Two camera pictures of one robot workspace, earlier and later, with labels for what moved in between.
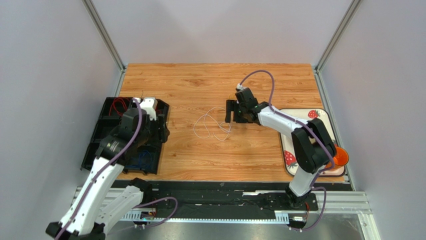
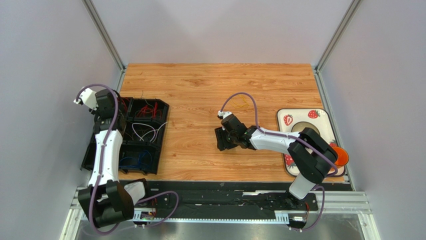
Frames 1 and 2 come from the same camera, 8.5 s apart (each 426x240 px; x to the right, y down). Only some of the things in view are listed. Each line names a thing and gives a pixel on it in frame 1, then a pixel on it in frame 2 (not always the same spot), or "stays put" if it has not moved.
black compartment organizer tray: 146,159 stays put
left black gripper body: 152,134 -> 119,108
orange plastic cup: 340,159 stays put
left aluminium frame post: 100,28 stays put
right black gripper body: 236,111 -> 225,139
